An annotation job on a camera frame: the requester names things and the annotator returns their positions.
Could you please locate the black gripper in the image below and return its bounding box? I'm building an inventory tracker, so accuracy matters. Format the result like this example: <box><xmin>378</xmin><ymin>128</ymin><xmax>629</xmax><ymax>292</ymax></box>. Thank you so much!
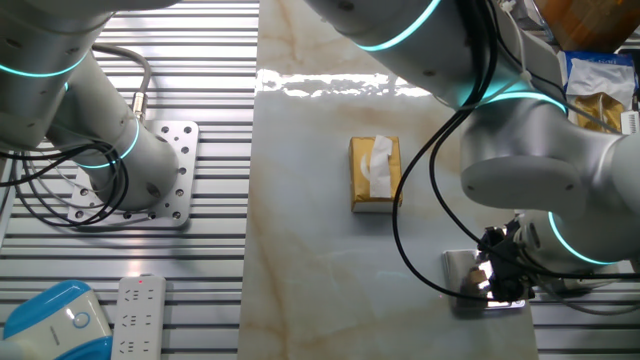
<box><xmin>477</xmin><ymin>219</ymin><xmax>535</xmax><ymax>304</ymax></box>

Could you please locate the silver digital scale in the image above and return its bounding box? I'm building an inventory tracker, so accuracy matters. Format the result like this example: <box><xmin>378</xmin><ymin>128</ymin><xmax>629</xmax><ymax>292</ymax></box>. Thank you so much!
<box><xmin>441</xmin><ymin>248</ymin><xmax>527</xmax><ymax>312</ymax></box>

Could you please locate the yellow tissue pack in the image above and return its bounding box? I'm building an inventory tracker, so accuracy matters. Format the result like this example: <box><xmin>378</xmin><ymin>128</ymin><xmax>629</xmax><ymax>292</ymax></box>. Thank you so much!
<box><xmin>348</xmin><ymin>134</ymin><xmax>404</xmax><ymax>214</ymax></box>

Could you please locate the yellow transparent plastic bag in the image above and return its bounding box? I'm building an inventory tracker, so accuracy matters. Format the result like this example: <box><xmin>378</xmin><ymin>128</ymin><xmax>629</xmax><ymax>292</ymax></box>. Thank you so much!
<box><xmin>573</xmin><ymin>92</ymin><xmax>626</xmax><ymax>135</ymax></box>

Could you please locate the white barcode box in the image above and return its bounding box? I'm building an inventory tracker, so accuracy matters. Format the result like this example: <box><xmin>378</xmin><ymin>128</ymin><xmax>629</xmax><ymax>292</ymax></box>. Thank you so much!
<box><xmin>620</xmin><ymin>109</ymin><xmax>640</xmax><ymax>135</ymax></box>

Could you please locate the blue and white plastic pack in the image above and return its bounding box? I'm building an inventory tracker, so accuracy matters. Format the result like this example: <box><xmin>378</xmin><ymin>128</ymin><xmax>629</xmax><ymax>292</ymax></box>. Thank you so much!
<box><xmin>558</xmin><ymin>49</ymin><xmax>640</xmax><ymax>109</ymax></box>

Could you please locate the brown cardboard box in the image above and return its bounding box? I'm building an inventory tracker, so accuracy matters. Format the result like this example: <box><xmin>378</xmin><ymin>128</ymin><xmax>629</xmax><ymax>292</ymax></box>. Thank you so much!
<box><xmin>532</xmin><ymin>0</ymin><xmax>640</xmax><ymax>54</ymax></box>

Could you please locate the white power strip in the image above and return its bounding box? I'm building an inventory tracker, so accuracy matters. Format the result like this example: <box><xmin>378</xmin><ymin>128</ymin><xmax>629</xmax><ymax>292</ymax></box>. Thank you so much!
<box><xmin>110</xmin><ymin>273</ymin><xmax>167</xmax><ymax>360</ymax></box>

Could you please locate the blue and white device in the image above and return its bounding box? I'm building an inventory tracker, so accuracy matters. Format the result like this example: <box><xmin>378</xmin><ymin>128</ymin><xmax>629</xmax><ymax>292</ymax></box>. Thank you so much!
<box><xmin>0</xmin><ymin>279</ymin><xmax>114</xmax><ymax>360</ymax></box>

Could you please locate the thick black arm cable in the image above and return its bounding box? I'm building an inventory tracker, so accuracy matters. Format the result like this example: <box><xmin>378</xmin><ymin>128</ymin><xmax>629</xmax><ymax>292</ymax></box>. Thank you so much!
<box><xmin>390</xmin><ymin>0</ymin><xmax>501</xmax><ymax>303</ymax></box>

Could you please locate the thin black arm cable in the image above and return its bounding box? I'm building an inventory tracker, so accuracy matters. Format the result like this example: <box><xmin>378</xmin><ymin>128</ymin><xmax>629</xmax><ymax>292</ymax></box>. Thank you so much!
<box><xmin>427</xmin><ymin>0</ymin><xmax>640</xmax><ymax>281</ymax></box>

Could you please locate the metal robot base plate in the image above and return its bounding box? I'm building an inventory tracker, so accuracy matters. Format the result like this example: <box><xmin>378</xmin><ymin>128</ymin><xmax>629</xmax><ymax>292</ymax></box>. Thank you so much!
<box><xmin>67</xmin><ymin>119</ymin><xmax>200</xmax><ymax>230</ymax></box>

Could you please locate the black base cable bundle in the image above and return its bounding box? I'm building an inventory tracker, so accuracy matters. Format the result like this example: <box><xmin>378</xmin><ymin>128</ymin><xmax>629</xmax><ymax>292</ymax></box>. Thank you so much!
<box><xmin>0</xmin><ymin>140</ymin><xmax>130</xmax><ymax>227</ymax></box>

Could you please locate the grey cable with metal plug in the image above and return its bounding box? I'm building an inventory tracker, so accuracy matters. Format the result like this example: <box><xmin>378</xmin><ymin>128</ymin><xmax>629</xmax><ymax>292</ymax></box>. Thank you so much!
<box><xmin>90</xmin><ymin>42</ymin><xmax>153</xmax><ymax>123</ymax></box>

